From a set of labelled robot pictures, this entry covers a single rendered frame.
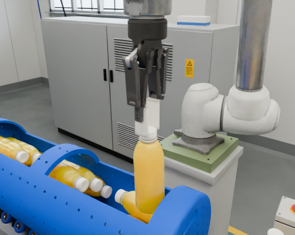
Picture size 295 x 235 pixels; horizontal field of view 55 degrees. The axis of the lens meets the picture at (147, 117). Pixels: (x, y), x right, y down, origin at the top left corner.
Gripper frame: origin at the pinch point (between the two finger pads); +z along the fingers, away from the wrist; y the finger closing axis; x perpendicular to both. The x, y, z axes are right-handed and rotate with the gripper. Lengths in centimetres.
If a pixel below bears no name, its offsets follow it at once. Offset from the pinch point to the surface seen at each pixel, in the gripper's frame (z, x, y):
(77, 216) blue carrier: 24.9, -12.7, 11.4
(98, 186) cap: 30.6, -22.0, -5.7
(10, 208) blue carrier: 33, -39, 14
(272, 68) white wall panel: 46, -25, -280
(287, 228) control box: 35, 30, -25
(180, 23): -5, -82, -171
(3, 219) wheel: 46, -51, 11
